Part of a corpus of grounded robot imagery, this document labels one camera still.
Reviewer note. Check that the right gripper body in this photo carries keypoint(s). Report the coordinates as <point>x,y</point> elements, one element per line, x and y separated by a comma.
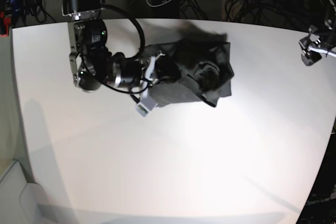
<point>158,70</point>

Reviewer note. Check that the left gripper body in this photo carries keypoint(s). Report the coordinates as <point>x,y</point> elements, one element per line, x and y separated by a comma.
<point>308,57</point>

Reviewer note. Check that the grey t-shirt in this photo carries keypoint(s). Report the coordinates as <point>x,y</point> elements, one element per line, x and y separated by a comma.
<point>203,59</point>

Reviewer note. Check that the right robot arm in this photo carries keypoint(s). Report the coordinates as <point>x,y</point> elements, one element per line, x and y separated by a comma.
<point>93,65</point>

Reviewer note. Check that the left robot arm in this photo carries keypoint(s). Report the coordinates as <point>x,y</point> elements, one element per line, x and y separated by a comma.
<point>320,41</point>

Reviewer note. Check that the red clamp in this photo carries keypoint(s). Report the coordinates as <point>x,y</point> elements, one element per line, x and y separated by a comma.
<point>5,24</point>

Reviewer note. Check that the white bin corner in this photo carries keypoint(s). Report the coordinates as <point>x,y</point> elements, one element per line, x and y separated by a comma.
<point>21,201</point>

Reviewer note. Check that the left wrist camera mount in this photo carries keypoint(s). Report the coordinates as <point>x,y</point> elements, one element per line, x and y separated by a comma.
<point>325,51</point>

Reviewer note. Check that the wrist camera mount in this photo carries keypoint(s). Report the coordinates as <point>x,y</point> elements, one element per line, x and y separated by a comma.
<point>325,51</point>
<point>144,102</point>

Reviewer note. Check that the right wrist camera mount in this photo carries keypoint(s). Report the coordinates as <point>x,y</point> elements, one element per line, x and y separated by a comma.
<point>144,102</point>

